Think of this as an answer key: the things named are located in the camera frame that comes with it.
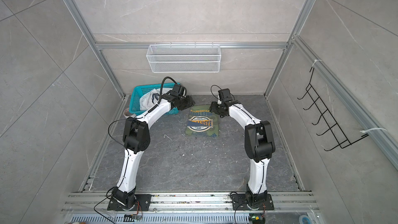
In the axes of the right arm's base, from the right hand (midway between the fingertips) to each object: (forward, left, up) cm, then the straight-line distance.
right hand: (213, 107), depth 98 cm
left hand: (+4, +12, +3) cm, 13 cm away
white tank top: (+14, +44, -4) cm, 47 cm away
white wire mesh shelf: (+27, +19, +19) cm, 38 cm away
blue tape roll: (-59, -39, -11) cm, 71 cm away
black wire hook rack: (-30, -48, +20) cm, 61 cm away
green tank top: (-7, +7, -7) cm, 12 cm away
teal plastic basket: (+12, +55, -2) cm, 56 cm away
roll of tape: (+4, +61, -8) cm, 62 cm away
